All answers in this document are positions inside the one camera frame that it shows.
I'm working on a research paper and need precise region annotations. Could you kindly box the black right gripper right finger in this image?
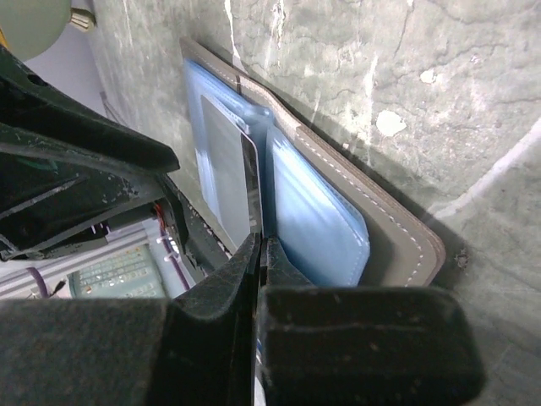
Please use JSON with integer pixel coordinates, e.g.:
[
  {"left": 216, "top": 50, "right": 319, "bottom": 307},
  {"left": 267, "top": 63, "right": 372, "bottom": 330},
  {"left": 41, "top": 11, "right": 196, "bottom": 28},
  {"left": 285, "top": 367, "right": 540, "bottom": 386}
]
[{"left": 258, "top": 238, "right": 484, "bottom": 405}]

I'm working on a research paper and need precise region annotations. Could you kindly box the silver grey card from holder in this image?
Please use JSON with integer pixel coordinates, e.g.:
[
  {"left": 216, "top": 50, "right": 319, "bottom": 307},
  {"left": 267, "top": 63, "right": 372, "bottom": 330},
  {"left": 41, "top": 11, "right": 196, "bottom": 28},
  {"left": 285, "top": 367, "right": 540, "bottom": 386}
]
[{"left": 200, "top": 96, "right": 261, "bottom": 248}]

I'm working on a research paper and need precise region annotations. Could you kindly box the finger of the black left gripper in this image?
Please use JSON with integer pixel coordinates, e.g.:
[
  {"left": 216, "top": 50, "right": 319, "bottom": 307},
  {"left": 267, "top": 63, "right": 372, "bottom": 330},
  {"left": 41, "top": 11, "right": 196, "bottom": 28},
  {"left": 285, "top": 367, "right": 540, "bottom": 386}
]
[
  {"left": 1, "top": 47, "right": 180, "bottom": 173},
  {"left": 1, "top": 141, "right": 163, "bottom": 261}
]

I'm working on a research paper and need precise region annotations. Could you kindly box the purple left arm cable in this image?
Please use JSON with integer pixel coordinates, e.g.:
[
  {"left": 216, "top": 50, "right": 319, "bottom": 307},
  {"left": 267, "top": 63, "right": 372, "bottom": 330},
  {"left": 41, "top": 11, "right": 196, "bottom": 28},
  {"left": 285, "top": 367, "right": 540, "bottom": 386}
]
[{"left": 25, "top": 236, "right": 194, "bottom": 299}]

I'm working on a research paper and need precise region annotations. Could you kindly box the grey card holder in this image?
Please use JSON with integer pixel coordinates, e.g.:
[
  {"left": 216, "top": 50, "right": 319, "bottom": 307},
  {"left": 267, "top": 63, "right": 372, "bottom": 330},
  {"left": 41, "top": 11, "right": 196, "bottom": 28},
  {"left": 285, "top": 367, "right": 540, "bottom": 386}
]
[{"left": 180, "top": 38, "right": 445, "bottom": 287}]

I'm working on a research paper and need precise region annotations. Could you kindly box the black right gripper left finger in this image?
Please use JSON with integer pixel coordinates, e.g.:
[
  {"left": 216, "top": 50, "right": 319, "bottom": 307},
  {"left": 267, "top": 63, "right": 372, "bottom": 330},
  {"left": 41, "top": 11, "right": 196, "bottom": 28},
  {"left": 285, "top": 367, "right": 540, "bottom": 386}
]
[{"left": 1, "top": 233, "right": 260, "bottom": 405}]

